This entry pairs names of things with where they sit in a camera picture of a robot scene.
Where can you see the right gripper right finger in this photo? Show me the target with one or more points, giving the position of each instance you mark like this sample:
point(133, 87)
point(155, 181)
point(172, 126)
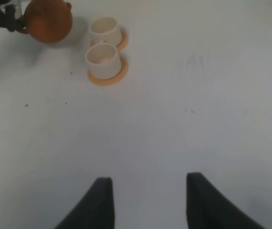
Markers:
point(207, 208)

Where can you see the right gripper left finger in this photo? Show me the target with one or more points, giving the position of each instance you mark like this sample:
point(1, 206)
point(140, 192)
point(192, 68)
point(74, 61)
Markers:
point(95, 210)

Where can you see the brown clay teapot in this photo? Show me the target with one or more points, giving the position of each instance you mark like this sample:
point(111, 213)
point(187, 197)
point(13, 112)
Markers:
point(47, 21)

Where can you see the far white teacup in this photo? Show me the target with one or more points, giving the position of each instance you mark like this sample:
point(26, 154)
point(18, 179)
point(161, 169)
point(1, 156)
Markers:
point(105, 29)

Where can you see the white teacup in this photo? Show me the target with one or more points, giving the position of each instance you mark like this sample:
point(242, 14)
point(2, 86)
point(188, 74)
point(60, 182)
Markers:
point(105, 29)
point(103, 61)

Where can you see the near white teacup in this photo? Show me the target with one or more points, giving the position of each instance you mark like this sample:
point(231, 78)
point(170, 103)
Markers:
point(103, 61)

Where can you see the far orange coaster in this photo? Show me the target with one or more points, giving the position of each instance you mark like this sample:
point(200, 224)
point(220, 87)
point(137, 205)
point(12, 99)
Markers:
point(124, 40)

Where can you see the orange coaster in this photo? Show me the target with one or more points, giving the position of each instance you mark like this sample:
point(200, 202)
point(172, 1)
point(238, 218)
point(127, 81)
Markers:
point(113, 80)
point(124, 40)

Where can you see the near orange coaster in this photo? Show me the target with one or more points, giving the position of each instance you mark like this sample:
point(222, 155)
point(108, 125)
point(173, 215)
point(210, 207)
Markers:
point(113, 80)

